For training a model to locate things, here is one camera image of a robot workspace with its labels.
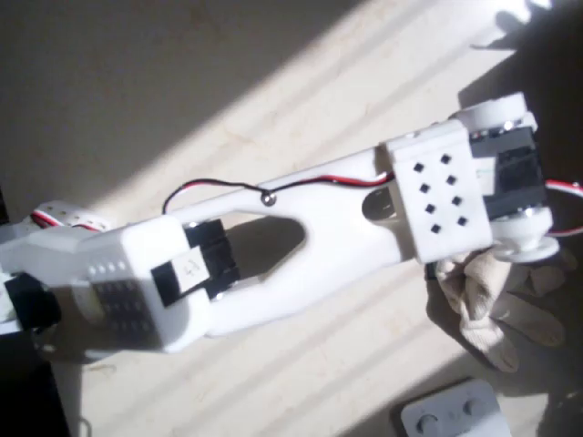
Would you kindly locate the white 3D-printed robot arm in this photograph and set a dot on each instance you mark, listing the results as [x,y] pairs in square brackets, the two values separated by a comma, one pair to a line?
[346,236]

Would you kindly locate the black flat object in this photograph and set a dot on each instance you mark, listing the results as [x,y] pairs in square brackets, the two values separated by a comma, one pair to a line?
[27,405]

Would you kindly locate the white perforated base plate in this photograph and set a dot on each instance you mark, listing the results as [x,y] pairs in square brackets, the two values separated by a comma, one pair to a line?
[77,216]

